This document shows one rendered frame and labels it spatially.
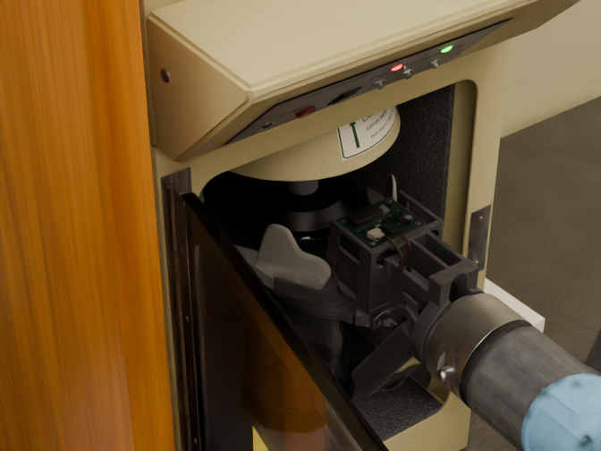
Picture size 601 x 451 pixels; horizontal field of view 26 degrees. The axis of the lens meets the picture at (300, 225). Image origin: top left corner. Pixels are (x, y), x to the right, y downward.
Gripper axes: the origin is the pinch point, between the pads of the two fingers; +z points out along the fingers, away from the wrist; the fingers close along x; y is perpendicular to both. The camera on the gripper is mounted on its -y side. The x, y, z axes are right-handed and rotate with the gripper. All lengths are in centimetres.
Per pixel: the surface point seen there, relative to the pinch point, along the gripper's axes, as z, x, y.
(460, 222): -6.2, -12.7, -1.4
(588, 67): 34, -74, -25
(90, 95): -17.1, 26.2, 30.1
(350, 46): -19.8, 10.7, 29.3
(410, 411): -7.6, -7.2, -20.1
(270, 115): -16.0, 13.8, 23.8
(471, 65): -8.8, -9.8, 16.3
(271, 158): -4.5, 6.1, 11.6
